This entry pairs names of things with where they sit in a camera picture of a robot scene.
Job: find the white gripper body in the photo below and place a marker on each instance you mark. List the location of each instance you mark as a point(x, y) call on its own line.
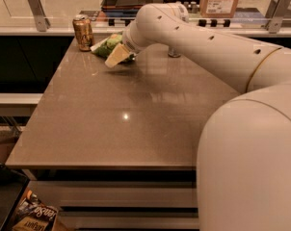
point(131, 42)

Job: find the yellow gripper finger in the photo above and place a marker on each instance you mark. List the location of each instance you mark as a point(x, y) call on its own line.
point(119, 54)

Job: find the green jalapeno chip bag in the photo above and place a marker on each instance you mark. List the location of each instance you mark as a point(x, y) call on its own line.
point(105, 47)

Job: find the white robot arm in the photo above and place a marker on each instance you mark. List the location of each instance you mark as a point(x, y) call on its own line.
point(244, 150)

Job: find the orange soda can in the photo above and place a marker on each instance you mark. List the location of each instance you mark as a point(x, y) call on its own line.
point(83, 31)

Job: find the silver slim energy can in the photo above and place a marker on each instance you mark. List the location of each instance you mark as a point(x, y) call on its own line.
point(173, 53)

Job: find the cardboard box with label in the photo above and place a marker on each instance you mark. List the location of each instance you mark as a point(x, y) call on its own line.
point(218, 8)

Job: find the upper white drawer front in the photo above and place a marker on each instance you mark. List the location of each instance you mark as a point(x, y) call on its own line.
point(67, 194)

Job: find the white drawer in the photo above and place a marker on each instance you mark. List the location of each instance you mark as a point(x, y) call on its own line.
point(67, 194)
point(129, 221)

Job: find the lower white drawer front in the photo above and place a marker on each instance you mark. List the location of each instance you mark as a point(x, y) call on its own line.
point(129, 221)

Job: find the left metal glass bracket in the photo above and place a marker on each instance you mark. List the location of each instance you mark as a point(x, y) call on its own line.
point(41, 20)

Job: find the right metal glass bracket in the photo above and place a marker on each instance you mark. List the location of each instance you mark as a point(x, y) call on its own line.
point(276, 15)

